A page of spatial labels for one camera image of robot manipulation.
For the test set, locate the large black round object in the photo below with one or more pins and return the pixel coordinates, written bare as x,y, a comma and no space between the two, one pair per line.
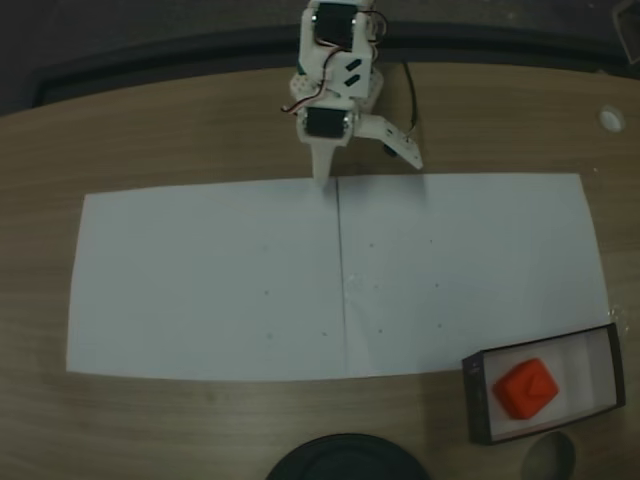
345,460

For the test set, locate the small black round object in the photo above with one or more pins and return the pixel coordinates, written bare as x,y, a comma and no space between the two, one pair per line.
547,460

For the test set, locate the small white round cap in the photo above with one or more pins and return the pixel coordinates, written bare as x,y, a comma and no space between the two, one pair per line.
611,119

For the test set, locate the white perforated base plate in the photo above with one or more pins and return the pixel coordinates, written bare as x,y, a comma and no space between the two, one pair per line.
302,86

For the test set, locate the dark framed object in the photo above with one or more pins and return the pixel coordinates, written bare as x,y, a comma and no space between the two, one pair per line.
629,30

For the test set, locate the green clamp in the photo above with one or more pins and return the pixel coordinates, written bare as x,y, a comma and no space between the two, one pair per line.
300,66

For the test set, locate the brown box white inside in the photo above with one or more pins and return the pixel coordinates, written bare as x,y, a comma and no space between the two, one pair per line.
585,370

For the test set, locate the white paper sheet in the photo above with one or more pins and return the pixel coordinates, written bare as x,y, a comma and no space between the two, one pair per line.
465,260
200,280

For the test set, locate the orange square block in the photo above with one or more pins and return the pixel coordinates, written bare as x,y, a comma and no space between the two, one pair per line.
525,387

